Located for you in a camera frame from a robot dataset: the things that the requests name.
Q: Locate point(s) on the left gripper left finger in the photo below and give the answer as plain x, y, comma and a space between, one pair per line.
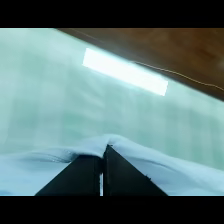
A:
78, 178

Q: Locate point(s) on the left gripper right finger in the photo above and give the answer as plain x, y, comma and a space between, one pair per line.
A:
126, 176

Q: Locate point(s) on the light blue shirt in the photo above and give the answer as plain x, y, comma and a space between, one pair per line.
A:
173, 173

